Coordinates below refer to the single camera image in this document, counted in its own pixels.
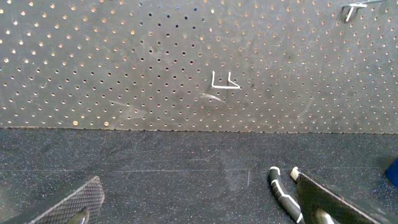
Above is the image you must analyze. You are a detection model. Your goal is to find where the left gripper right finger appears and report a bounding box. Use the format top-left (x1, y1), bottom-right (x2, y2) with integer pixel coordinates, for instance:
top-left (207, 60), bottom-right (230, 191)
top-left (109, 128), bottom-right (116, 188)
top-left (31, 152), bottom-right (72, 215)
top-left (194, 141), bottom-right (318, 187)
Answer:
top-left (295, 172), bottom-right (398, 224)

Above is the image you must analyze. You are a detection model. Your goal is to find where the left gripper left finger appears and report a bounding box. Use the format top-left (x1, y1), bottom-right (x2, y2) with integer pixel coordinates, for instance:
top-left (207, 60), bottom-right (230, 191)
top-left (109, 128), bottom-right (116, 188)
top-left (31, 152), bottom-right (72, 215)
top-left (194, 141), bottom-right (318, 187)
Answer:
top-left (0, 175), bottom-right (106, 224)

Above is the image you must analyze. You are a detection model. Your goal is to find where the roll of blue tape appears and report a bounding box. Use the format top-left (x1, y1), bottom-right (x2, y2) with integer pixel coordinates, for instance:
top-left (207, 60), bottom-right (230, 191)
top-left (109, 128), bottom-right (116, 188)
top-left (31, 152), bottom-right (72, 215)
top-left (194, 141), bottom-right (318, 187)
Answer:
top-left (385, 157), bottom-right (398, 189)

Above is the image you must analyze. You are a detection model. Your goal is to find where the black pegboard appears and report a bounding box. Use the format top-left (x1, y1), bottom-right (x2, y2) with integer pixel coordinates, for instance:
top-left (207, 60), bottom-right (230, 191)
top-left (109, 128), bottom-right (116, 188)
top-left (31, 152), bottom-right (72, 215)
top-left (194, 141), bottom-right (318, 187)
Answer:
top-left (0, 0), bottom-right (398, 134)

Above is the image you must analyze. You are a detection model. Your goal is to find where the metal hook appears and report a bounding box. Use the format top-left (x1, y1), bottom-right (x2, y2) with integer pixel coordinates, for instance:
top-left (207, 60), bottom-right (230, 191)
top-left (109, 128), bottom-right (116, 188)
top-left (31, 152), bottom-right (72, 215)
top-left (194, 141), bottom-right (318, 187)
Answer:
top-left (340, 0), bottom-right (386, 23)
top-left (210, 70), bottom-right (242, 90)

